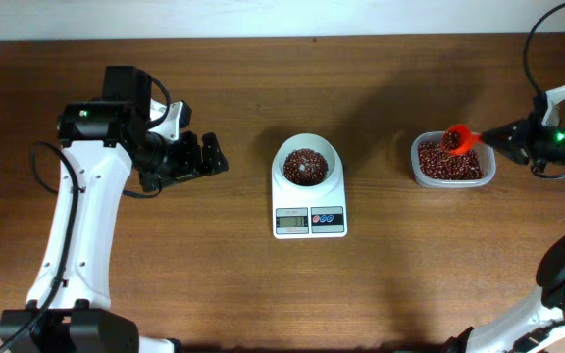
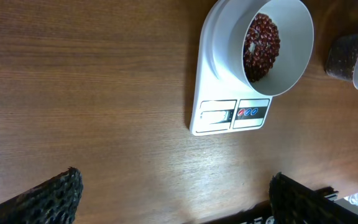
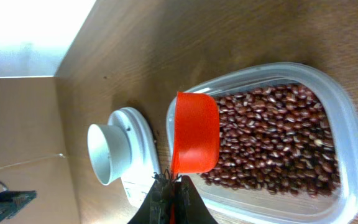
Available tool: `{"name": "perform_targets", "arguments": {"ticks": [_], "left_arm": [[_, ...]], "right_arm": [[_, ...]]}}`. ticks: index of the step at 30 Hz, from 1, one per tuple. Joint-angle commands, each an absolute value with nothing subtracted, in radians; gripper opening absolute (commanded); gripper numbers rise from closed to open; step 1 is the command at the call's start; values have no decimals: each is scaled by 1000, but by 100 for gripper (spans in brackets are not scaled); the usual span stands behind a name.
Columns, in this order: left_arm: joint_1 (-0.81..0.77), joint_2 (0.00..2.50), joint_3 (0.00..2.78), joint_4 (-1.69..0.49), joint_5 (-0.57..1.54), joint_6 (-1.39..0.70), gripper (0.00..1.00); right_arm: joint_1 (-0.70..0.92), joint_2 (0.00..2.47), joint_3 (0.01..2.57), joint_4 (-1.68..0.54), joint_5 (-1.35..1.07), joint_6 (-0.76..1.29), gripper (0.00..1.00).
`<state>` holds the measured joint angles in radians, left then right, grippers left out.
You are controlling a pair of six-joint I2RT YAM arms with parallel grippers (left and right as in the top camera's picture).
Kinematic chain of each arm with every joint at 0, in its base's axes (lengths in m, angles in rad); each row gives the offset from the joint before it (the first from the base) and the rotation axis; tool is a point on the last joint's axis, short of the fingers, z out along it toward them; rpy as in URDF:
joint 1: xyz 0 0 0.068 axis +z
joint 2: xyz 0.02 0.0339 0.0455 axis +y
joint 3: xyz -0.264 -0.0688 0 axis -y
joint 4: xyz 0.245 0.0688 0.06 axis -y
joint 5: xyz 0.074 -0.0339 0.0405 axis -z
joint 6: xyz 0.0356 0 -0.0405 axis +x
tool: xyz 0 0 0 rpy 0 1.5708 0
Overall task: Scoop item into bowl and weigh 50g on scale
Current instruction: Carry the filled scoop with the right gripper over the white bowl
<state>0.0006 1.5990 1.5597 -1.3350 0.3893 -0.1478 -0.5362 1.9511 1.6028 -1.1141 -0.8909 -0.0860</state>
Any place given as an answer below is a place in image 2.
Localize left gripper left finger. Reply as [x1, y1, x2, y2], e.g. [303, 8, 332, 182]
[0, 167, 83, 224]

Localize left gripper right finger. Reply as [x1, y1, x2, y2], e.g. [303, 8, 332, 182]
[269, 172, 358, 224]

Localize white digital kitchen scale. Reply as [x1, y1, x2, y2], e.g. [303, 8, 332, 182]
[190, 0, 272, 136]

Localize white round bowl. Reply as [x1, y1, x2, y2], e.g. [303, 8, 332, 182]
[209, 0, 314, 96]

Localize red adzuki beans in bowl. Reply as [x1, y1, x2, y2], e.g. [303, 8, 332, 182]
[243, 13, 280, 83]

